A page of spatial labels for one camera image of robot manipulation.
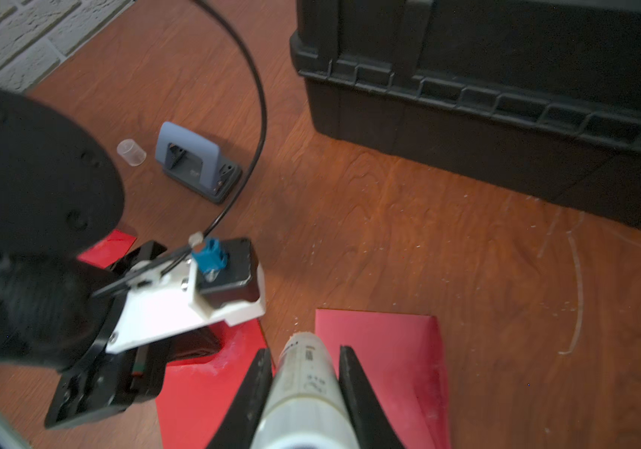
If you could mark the grey hole punch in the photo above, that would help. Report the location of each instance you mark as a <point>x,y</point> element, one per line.
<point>196,162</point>

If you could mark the red envelope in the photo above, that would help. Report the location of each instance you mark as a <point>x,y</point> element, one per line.
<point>111,249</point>
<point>403,358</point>
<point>198,392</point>

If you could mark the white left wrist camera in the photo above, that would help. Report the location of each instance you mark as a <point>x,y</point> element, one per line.
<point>169,300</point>

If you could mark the white glue stick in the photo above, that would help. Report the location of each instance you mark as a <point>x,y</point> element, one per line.
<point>305,407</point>

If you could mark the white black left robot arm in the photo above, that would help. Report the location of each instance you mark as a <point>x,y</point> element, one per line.
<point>60,195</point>

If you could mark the clear glue stick cap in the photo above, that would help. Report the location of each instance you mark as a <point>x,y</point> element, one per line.
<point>131,152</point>

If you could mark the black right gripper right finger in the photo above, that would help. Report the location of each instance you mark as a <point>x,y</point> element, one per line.
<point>369,422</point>

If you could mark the black plastic toolbox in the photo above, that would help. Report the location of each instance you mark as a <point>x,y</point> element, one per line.
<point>540,97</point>

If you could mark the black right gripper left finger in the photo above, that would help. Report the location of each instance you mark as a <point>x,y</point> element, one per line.
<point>240,423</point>

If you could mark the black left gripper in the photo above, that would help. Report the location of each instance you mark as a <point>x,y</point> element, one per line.
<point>100,385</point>

